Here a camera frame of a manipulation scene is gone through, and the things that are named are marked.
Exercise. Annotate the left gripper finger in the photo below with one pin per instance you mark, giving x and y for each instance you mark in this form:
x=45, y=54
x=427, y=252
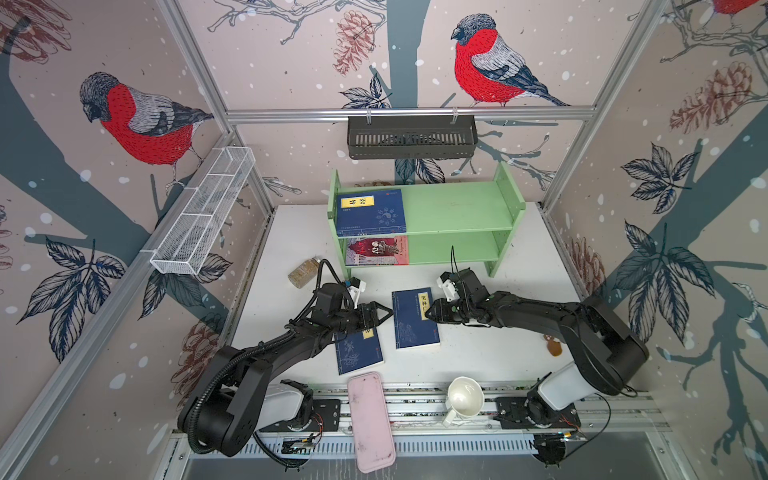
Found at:
x=370, y=320
x=375, y=309

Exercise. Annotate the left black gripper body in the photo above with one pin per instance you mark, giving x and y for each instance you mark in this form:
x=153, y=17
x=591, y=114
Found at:
x=351, y=320

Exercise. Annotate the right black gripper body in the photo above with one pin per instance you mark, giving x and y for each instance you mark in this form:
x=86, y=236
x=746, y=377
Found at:
x=455, y=310

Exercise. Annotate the blue book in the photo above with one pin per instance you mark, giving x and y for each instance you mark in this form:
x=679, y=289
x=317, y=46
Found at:
x=358, y=351
x=412, y=327
x=371, y=213

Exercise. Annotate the red pink Hamlet book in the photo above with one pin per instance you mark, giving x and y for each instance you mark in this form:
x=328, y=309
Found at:
x=377, y=251

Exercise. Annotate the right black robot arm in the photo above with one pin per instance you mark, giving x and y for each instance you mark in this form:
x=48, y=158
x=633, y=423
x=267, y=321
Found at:
x=606, y=354

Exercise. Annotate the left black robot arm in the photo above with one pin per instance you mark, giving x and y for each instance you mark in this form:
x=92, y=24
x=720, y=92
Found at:
x=222, y=412

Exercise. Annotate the glass spice jar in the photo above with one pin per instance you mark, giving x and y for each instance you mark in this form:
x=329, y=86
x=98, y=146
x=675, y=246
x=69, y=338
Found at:
x=305, y=273

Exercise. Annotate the white ceramic mug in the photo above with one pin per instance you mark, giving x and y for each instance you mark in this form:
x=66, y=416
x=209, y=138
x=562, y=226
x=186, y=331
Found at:
x=465, y=399

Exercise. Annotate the green wooden two-tier shelf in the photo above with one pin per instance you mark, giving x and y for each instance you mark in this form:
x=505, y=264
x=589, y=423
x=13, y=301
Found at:
x=478, y=220

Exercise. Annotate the pink pencil case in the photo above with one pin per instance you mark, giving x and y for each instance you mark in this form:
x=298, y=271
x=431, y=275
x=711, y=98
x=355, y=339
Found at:
x=373, y=440

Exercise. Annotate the dark grey hanging basket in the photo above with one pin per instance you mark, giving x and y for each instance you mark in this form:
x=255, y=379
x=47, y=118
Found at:
x=406, y=137

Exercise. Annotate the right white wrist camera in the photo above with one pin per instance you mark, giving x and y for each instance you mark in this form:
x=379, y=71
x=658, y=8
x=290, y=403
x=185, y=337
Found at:
x=448, y=287

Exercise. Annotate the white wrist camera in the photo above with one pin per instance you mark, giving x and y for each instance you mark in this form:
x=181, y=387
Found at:
x=355, y=288
x=448, y=287

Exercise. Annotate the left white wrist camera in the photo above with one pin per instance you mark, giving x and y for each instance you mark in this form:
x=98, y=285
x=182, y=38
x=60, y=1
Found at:
x=355, y=288

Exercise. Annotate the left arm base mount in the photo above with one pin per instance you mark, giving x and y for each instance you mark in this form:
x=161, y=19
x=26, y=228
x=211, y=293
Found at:
x=326, y=415

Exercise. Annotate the brown bear plush keychain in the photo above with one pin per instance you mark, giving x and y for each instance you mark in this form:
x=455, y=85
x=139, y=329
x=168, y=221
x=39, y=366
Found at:
x=554, y=346

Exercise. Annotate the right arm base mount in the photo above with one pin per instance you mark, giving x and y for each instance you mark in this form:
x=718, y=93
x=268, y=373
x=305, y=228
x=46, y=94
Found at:
x=525, y=413

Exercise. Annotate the white wire mesh basket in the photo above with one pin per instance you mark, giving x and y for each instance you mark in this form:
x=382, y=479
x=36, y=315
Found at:
x=191, y=237

